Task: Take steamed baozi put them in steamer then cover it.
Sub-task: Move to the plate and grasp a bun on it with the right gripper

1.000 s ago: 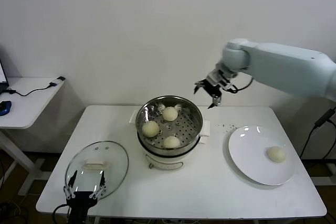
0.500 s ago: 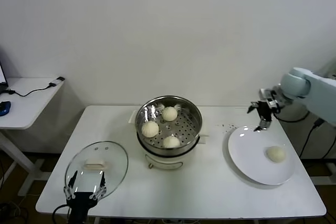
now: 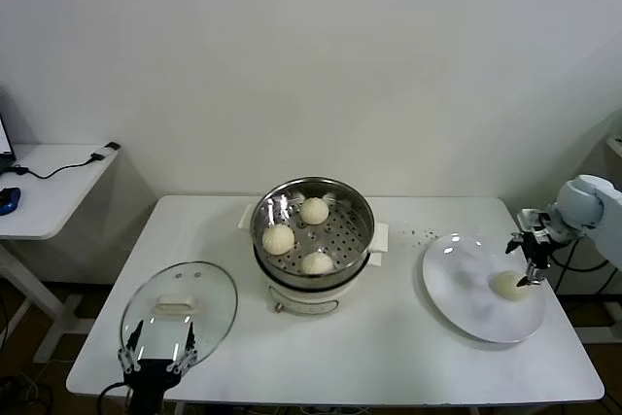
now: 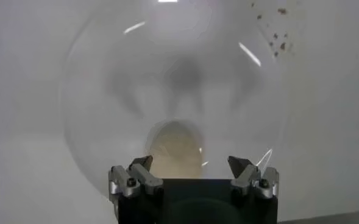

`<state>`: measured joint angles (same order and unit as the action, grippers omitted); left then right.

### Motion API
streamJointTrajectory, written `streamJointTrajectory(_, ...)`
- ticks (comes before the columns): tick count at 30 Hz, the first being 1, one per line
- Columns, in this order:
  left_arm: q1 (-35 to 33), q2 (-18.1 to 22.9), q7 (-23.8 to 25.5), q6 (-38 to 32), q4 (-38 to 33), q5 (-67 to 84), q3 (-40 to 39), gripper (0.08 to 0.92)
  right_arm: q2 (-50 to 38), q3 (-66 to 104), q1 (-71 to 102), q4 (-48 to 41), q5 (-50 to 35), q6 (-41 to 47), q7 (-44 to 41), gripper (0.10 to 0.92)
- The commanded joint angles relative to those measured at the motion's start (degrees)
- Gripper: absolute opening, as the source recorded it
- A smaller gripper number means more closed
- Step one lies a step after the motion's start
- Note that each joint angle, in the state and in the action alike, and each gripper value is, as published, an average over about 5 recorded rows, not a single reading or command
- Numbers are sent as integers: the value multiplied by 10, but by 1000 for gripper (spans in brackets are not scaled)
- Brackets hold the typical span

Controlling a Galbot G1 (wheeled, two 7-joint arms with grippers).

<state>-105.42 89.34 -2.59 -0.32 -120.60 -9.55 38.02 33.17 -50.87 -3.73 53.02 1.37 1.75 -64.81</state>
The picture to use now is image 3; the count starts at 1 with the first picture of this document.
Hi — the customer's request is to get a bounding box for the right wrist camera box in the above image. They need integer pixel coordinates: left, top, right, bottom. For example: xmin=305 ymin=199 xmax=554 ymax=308
xmin=516 ymin=208 xmax=550 ymax=234

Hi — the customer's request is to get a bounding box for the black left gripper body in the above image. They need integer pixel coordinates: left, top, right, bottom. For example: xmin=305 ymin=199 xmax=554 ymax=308
xmin=123 ymin=359 xmax=184 ymax=411

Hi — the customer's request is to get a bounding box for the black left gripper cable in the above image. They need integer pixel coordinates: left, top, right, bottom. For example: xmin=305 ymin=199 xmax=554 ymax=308
xmin=96 ymin=382 xmax=132 ymax=415

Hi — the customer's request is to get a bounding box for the white steamed baozi bun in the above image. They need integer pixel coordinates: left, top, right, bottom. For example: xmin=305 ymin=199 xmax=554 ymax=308
xmin=300 ymin=252 xmax=335 ymax=275
xmin=261 ymin=224 xmax=295 ymax=257
xmin=493 ymin=270 xmax=531 ymax=300
xmin=298 ymin=196 xmax=330 ymax=225

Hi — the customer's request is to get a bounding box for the black desk cable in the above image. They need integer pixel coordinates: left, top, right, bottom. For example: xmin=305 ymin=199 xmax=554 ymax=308
xmin=2 ymin=155 xmax=106 ymax=179

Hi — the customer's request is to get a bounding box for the white oval plate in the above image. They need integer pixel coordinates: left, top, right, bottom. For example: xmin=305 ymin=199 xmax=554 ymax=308
xmin=421 ymin=232 xmax=548 ymax=344

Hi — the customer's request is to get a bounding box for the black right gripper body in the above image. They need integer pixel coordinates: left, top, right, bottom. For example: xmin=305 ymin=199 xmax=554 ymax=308
xmin=522 ymin=227 xmax=558 ymax=270

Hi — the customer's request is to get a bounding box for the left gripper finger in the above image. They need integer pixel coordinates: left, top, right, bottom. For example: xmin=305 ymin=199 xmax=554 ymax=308
xmin=166 ymin=320 xmax=198 ymax=373
xmin=118 ymin=320 xmax=146 ymax=373

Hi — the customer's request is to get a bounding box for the white electric cooking pot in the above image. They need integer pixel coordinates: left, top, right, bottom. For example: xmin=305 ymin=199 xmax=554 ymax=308
xmin=252 ymin=239 xmax=385 ymax=317

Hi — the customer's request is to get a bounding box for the glass pot lid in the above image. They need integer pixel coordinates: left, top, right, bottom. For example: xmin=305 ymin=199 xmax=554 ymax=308
xmin=120 ymin=259 xmax=239 ymax=374

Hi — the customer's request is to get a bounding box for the black laptop computer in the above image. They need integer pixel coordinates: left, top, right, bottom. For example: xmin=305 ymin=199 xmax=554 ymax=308
xmin=0 ymin=111 xmax=17 ymax=176

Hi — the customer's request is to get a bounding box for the blue computer mouse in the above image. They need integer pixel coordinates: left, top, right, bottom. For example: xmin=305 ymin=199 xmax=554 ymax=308
xmin=0 ymin=185 xmax=23 ymax=216

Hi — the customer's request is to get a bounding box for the white side desk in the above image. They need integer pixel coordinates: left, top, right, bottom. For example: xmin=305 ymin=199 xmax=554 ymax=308
xmin=0 ymin=143 xmax=122 ymax=363

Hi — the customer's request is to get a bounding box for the stainless steel steamer basket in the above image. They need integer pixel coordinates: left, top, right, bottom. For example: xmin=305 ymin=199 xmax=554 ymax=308
xmin=237 ymin=175 xmax=393 ymax=288

